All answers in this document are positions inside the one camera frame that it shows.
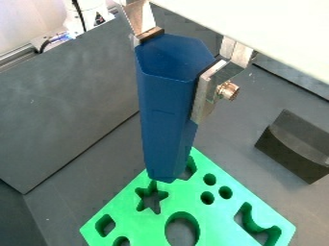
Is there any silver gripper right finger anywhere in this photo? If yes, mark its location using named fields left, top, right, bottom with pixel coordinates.
left=190, top=37, right=257, bottom=124

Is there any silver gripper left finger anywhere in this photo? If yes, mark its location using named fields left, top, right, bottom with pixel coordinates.
left=123, top=0, right=164, bottom=47

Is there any blue hexagonal prism peg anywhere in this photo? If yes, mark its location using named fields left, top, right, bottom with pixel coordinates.
left=135, top=34, right=214, bottom=183

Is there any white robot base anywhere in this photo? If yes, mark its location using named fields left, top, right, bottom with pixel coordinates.
left=63, top=0, right=115, bottom=36

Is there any black block with grey top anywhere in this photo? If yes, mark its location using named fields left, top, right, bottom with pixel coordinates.
left=254, top=110, right=329, bottom=185

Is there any dark grey raised plate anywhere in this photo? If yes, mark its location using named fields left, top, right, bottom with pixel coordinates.
left=0, top=18, right=139, bottom=194

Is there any green shape sorter board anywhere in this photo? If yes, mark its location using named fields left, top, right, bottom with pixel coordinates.
left=80, top=150, right=295, bottom=246

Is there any black cable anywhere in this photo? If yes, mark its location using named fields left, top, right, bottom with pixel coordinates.
left=37, top=0, right=88, bottom=54

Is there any aluminium rail profile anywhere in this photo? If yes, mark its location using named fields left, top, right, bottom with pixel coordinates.
left=0, top=43, right=36, bottom=70

